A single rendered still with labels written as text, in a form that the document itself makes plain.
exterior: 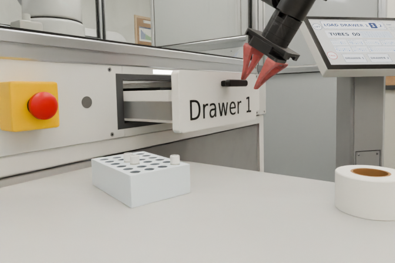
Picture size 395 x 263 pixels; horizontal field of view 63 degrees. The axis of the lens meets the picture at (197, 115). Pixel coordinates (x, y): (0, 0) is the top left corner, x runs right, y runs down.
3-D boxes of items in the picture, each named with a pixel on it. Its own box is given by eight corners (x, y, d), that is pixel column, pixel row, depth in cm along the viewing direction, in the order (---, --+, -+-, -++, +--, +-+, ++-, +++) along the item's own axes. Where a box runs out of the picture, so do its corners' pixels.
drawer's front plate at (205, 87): (256, 119, 79) (255, 74, 78) (180, 134, 56) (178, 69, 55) (250, 119, 80) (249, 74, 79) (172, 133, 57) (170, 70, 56)
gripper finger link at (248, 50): (243, 74, 72) (264, 36, 68) (267, 92, 69) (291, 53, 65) (226, 74, 67) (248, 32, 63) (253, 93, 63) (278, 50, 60)
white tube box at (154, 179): (190, 192, 42) (190, 164, 42) (131, 208, 37) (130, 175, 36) (144, 174, 52) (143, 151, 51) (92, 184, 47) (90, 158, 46)
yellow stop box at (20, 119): (63, 127, 50) (60, 81, 50) (14, 132, 45) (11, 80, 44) (46, 125, 54) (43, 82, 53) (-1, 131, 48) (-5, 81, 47)
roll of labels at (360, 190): (379, 196, 39) (380, 163, 39) (425, 219, 32) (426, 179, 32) (323, 199, 38) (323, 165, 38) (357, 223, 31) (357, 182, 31)
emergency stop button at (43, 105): (60, 118, 48) (59, 91, 47) (33, 121, 45) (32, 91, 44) (50, 118, 50) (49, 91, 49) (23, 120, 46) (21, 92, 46)
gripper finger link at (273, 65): (245, 76, 72) (267, 38, 68) (270, 94, 68) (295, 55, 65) (229, 76, 66) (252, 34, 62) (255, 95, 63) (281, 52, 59)
